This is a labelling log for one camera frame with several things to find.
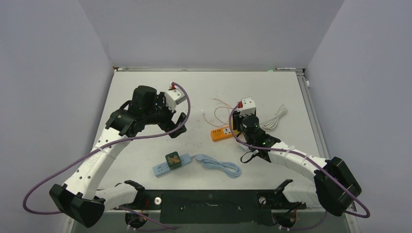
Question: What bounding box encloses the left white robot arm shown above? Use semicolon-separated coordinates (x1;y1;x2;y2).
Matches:
49;82;189;228

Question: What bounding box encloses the light blue power strip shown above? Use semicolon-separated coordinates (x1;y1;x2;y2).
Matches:
152;153;193;179

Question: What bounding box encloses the purple cable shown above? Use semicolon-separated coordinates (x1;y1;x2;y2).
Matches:
228;102;371;232
22;82;192;232

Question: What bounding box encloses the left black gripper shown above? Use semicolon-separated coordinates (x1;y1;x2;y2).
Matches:
143;93;186;137

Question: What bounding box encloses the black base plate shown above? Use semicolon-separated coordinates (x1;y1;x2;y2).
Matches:
124;189;307;224

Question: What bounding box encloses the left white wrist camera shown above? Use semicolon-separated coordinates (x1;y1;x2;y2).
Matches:
164;82;187;112

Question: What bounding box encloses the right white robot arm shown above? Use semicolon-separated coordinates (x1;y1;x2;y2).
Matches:
229;108;371;218

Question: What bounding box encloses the white plug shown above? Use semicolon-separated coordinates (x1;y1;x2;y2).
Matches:
238;143;249;152

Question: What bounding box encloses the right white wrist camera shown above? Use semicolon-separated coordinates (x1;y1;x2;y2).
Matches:
240;97;256;117

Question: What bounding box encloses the white cable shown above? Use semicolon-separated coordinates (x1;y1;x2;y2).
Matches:
260;103;288;131

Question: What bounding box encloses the orange power strip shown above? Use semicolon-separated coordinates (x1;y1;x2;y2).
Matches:
210;126;233;142

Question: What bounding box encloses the light blue cable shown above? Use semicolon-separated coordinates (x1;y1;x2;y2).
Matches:
195;153;242;179

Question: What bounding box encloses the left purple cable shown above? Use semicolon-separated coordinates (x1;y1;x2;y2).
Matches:
22;82;192;232

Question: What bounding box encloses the aluminium frame rail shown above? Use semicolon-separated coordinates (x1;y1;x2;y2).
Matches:
70;68;359;233

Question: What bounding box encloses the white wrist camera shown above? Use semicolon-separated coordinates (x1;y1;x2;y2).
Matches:
164;82;187;112
240;97;256;117

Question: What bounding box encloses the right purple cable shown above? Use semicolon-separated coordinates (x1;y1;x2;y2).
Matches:
228;102;371;232

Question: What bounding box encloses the dark green cube adapter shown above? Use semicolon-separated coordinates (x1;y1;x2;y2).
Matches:
165;151;182;170

